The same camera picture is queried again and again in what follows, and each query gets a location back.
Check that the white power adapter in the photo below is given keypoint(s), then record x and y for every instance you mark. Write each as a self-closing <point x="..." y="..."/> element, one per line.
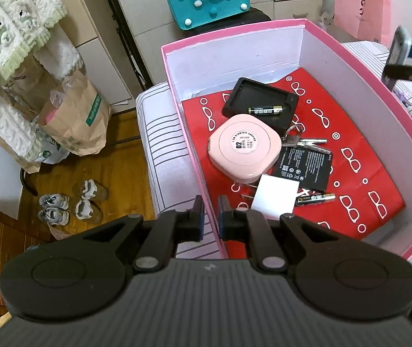
<point x="275" y="196"/>

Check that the silver key bunch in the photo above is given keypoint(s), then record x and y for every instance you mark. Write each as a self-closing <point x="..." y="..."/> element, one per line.
<point x="293" y="138"/>

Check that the black smartphone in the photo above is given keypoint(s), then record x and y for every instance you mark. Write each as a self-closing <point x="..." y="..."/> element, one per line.
<point x="399" y="51"/>

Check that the black phone battery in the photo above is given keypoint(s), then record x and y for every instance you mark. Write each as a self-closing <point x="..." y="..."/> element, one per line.
<point x="310" y="168"/>

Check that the striped white table cloth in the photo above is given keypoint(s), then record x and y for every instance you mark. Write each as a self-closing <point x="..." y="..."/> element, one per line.
<point x="171" y="175"/>

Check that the black rubber tray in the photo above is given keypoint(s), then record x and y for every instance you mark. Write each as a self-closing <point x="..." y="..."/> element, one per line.
<point x="248" y="95"/>

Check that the pink round compact case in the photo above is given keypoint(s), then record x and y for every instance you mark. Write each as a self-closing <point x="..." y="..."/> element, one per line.
<point x="244" y="148"/>

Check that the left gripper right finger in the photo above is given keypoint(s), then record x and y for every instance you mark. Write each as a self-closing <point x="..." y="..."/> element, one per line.
<point x="233" y="223"/>

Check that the pink storage box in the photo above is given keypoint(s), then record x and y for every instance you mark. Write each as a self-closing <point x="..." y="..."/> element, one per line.
<point x="367" y="129"/>

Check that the brown paper bag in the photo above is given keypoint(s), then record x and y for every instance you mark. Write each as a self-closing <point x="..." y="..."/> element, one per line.
<point x="73" y="121"/>

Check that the black gold AA battery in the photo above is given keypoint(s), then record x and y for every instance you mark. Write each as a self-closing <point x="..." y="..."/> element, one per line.
<point x="265" y="110"/>

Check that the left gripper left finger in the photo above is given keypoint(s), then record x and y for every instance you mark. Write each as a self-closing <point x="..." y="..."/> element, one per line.
<point x="189" y="225"/>

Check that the pink paper bag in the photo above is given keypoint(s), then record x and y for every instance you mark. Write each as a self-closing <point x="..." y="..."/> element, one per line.
<point x="366" y="20"/>

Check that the beige wardrobe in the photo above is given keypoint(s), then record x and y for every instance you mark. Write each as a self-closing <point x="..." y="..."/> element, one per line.
<point x="109" y="34"/>

